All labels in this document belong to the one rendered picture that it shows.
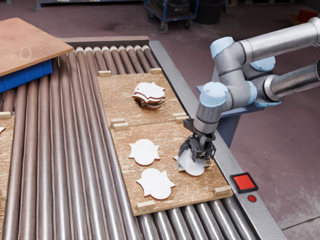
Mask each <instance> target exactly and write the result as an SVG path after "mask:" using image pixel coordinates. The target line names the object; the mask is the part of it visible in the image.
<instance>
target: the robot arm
mask: <svg viewBox="0 0 320 240"><path fill-rule="evenodd" d="M308 46H314V47H320V16H317V17H314V18H311V19H309V21H308V22H307V23H303V24H300V25H296V26H293V27H289V28H285V29H282V30H278V31H274V32H270V33H267V34H263V35H260V36H256V37H253V38H249V39H245V40H241V41H238V42H234V40H233V38H232V37H224V38H221V39H218V40H216V41H214V42H213V43H212V44H211V46H210V49H211V54H212V59H213V60H214V63H215V67H216V70H217V73H218V76H219V80H220V83H219V82H216V83H215V82H209V83H207V84H205V85H204V87H203V90H202V92H201V94H200V101H199V104H198V108H197V112H196V115H195V118H194V119H193V118H190V119H186V120H183V127H185V128H186V129H188V130H190V131H191V132H193V135H190V136H189V137H188V138H187V140H185V141H184V142H183V143H182V145H181V146H180V148H179V151H178V156H177V167H179V166H180V165H181V166H182V167H183V168H186V167H187V159H188V157H189V156H190V151H189V149H190V150H191V152H192V157H191V158H192V160H193V162H194V163H195V160H196V159H200V160H201V159H203V160H204V161H205V162H206V161H207V160H208V161H209V162H210V163H211V164H212V162H211V159H213V158H214V155H215V152H216V148H215V146H214V144H213V142H212V141H213V140H215V139H216V137H215V135H214V133H215V130H216V128H217V125H218V123H219V120H220V117H221V114H222V113H223V112H226V111H229V110H233V109H236V108H239V107H244V106H246V105H249V104H251V103H253V102H254V103H255V106H256V107H258V108H264V107H270V106H274V105H278V104H280V103H281V102H282V99H283V98H284V97H285V96H286V95H289V94H293V93H296V92H300V91H303V90H308V89H311V88H315V87H318V86H320V58H319V59H318V61H317V62H316V63H313V64H311V65H308V66H306V67H303V68H300V69H298V70H294V71H292V72H289V73H286V74H283V75H281V76H278V75H274V74H273V71H272V69H273V68H274V65H275V58H274V56H277V55H280V54H283V53H287V52H290V51H294V50H298V49H302V48H305V47H308ZM213 151H214V153H213V155H212V152H213ZM210 158H211V159H210Z"/></svg>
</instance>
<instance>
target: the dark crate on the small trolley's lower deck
mask: <svg viewBox="0 0 320 240"><path fill-rule="evenodd" d="M164 2H165V0H159V3H158V4H159V5H158V6H159V7H161V8H162V9H164ZM188 8H189V3H187V2H186V1H184V0H170V1H168V3H167V11H166V12H167V13H169V14H170V15H178V14H187V13H188Z"/></svg>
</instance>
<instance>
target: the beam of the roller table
mask: <svg viewBox="0 0 320 240"><path fill-rule="evenodd" d="M149 48H150V51H151V53H152V55H153V57H154V58H155V60H156V62H157V64H158V65H159V67H160V68H161V69H162V72H163V74H164V76H165V78H166V80H167V81H168V83H169V85H170V87H171V88H172V90H173V92H174V94H175V95H176V97H177V99H178V101H179V102H180V104H181V106H182V108H183V109H184V111H185V113H186V115H187V116H188V117H189V119H190V118H193V119H194V118H195V115H196V112H197V108H198V104H199V102H198V100H197V99H196V97H195V95H194V94H193V92H192V91H191V89H190V88H189V86H188V85H187V83H186V81H185V80H184V78H183V77H182V75H181V74H180V72H179V71H178V69H177V68H176V66H175V64H174V63H173V61H172V60H171V58H170V57H169V55H168V54H167V52H166V50H165V49H164V47H163V46H162V44H161V43H160V41H159V40H156V41H149ZM214 135H215V137H216V139H215V140H213V141H212V142H213V144H214V146H215V148H216V152H215V155H214V158H213V160H214V162H215V163H216V165H217V167H218V168H219V170H220V172H221V174H222V175H223V177H224V179H225V180H226V182H227V184H228V185H230V187H231V191H232V192H233V195H232V196H233V198H234V200H235V201H236V203H237V205H238V207H239V209H240V211H241V212H242V214H243V216H244V218H245V219H246V221H247V223H248V225H249V226H250V228H251V230H252V232H253V234H254V235H255V237H256V239H257V240H288V239H287V238H286V236H285V235H284V233H283V232H282V230H281V229H280V227H279V226H278V224H277V222H276V221H275V219H274V218H273V216H272V215H271V213H270V212H269V210H268V208H267V207H266V205H265V204H264V202H263V201H262V199H261V198H260V196H259V194H258V193H257V192H256V191H252V192H247V193H242V194H238V192H237V190H236V189H235V187H234V185H233V184H232V182H231V180H230V175H233V174H239V173H244V171H243V170H242V168H241V167H240V165H239V164H238V162H237V161H236V159H235V157H234V156H233V154H232V153H231V151H230V149H229V148H228V146H227V145H226V143H225V142H224V140H223V139H222V137H221V136H220V134H219V133H218V131H217V130H215V133H214ZM249 195H253V196H255V197H256V199H257V201H256V202H250V201H249V200H248V196H249Z"/></svg>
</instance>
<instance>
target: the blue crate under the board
mask: <svg viewBox="0 0 320 240"><path fill-rule="evenodd" d="M50 73H53V70H52V63H51V59H49V60H46V61H43V62H40V63H37V64H34V65H32V66H29V67H26V68H23V69H21V70H18V71H15V72H12V73H9V74H6V75H4V76H1V77H0V93H2V92H4V91H7V90H9V89H12V88H15V87H17V86H19V85H22V84H24V83H27V82H29V81H32V80H35V79H37V78H40V77H42V76H45V75H48V74H50Z"/></svg>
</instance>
